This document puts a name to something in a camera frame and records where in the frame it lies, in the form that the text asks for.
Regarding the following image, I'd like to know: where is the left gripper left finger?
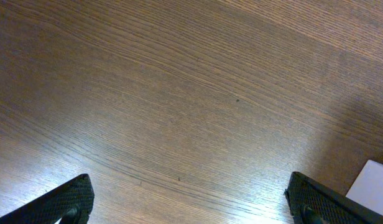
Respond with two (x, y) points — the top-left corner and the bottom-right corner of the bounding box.
(0, 174), (95, 224)

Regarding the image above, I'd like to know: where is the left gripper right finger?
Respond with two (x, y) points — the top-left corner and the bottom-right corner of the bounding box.
(285, 172), (383, 224)

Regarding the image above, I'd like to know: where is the white pink cardboard box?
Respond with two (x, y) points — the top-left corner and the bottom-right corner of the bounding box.
(346, 160), (383, 215)

